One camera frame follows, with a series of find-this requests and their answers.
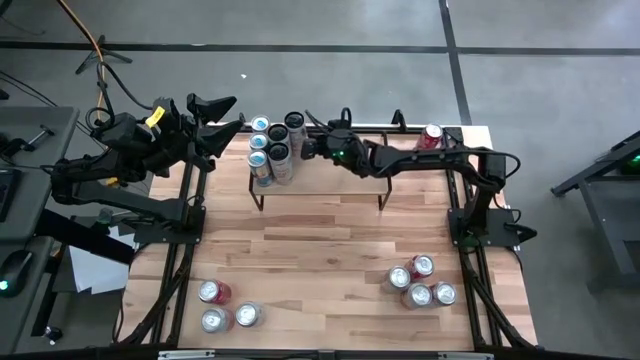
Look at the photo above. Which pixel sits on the tall white can black lid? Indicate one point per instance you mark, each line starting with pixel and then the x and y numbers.
pixel 294 120
pixel 277 132
pixel 278 151

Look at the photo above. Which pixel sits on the black tripod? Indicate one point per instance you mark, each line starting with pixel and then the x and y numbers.
pixel 101 51

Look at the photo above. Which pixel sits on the red Coca-Cola can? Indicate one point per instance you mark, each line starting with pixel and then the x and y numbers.
pixel 209 291
pixel 432 132
pixel 422 266

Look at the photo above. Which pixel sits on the silver Diet Coke can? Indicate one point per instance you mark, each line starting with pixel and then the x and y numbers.
pixel 419 295
pixel 246 314
pixel 214 320
pixel 398 276
pixel 445 293

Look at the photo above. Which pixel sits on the black computer mouse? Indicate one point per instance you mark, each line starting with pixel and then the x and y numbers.
pixel 15 270

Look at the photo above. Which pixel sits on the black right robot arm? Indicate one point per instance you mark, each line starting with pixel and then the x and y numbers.
pixel 430 160

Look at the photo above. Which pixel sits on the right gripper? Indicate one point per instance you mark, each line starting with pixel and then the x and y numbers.
pixel 345 150

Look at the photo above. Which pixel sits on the wooden shelf black metal legs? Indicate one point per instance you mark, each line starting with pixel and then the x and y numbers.
pixel 340 172

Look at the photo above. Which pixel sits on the black desk clamp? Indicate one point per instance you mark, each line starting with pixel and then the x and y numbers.
pixel 12 146

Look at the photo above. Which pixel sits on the white paper sheets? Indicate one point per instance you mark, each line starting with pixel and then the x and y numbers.
pixel 97 272

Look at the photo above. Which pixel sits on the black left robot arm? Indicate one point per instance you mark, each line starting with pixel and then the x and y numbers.
pixel 115 195

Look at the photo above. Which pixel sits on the grey side desk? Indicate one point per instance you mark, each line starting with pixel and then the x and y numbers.
pixel 35 165

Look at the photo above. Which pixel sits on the yellow tape tag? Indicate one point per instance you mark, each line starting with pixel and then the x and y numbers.
pixel 155 116

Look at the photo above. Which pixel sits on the black metal table frame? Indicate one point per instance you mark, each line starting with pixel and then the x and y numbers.
pixel 452 134

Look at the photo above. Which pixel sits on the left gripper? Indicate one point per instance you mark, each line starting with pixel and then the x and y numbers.
pixel 175 140

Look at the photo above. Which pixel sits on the black side stand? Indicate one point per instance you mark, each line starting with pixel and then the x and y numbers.
pixel 600 210

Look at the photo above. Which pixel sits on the blue silver Red Bull can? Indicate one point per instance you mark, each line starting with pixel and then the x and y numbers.
pixel 257 160
pixel 258 141
pixel 260 123

